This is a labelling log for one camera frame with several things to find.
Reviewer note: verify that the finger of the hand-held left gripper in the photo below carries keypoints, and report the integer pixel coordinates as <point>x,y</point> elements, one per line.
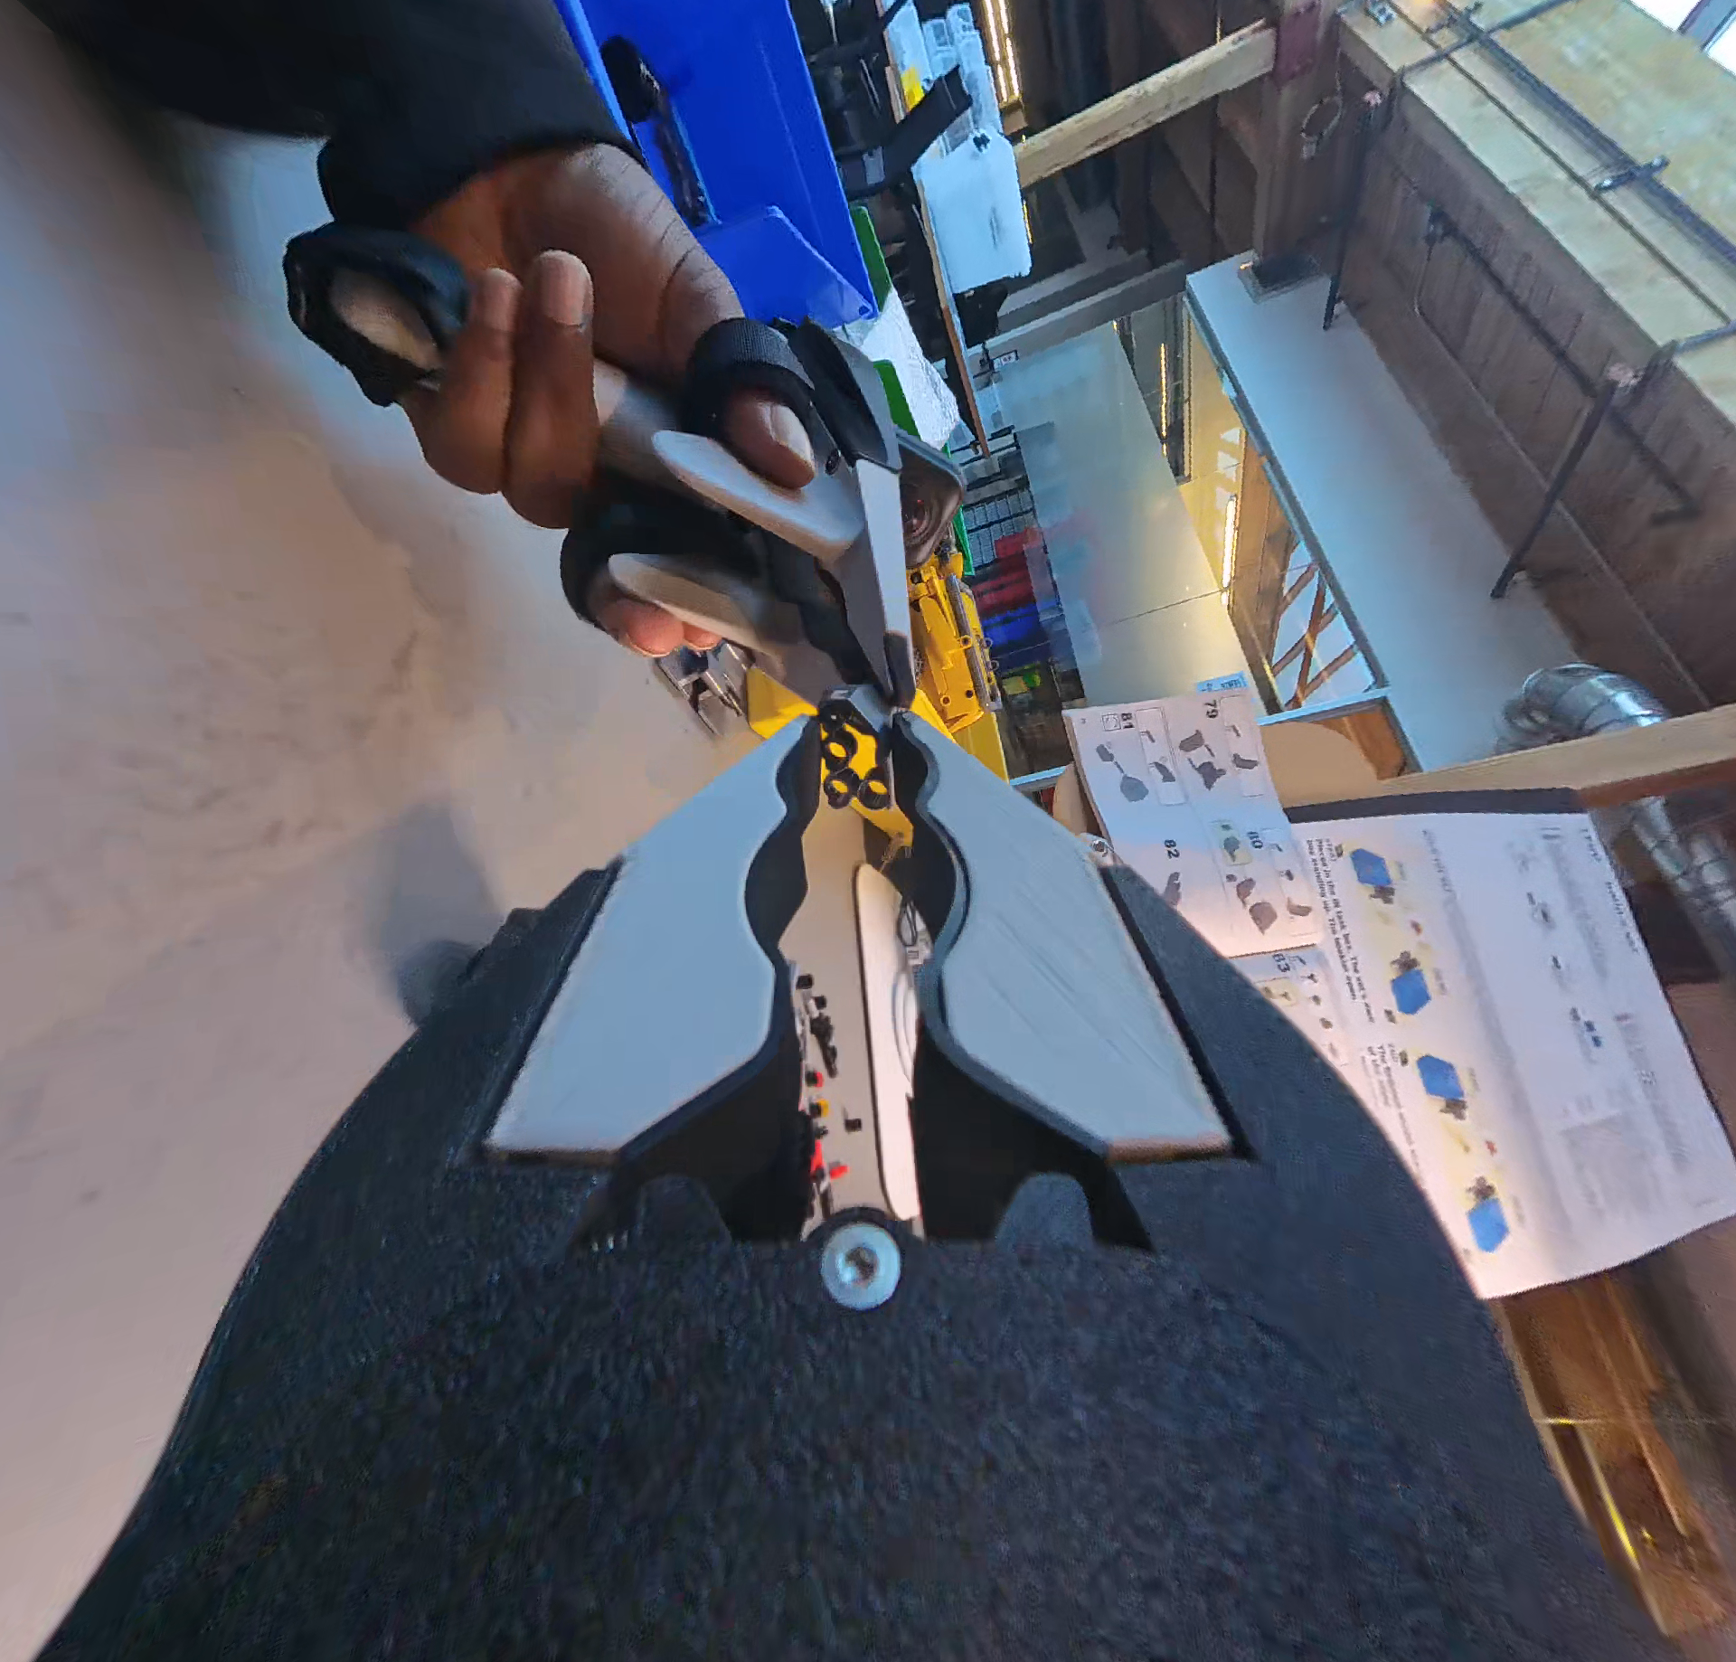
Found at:
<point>882,563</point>

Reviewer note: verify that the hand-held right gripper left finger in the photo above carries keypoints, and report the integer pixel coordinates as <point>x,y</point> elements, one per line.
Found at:
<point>651,997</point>

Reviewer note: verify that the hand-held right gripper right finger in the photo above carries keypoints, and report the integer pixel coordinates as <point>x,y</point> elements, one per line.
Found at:
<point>1072,997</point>

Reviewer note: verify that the pile of small toy pieces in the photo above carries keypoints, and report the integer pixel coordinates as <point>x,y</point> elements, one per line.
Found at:
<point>820,1052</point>

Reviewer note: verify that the large grey toy part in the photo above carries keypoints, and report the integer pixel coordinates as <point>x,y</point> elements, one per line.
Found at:
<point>855,753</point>

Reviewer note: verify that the person's left forearm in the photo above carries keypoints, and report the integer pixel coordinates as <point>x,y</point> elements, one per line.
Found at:
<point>272,35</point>

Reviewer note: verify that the white printed task sheet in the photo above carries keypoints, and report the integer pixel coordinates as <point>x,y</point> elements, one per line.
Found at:
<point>1519,1038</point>

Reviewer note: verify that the grey desk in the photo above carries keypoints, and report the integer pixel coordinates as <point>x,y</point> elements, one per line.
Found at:
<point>272,740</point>

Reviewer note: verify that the person's left hand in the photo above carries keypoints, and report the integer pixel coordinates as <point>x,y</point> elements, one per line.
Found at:
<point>543,279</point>

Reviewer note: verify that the yellow plastic bin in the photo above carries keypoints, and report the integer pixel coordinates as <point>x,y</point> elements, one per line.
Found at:
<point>773,705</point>

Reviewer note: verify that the white wooden book stand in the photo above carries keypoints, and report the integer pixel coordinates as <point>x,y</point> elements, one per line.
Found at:
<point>888,1038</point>

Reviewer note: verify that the grey toy plate assembly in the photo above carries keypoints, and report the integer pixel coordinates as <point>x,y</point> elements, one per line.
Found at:
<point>706,685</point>

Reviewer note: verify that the white instruction booklet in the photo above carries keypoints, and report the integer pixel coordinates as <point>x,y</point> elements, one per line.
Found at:
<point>1194,821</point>

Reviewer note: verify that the white storage boxes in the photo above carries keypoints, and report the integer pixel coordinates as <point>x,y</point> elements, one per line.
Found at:
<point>969,197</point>

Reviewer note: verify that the blue plastic bin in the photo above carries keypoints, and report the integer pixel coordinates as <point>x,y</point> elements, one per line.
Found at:
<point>706,89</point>

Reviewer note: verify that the thick wooden pillar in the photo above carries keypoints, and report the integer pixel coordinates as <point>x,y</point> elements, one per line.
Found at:
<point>1153,95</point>

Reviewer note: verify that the silver ventilation duct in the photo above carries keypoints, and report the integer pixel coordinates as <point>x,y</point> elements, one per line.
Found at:
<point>1587,713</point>

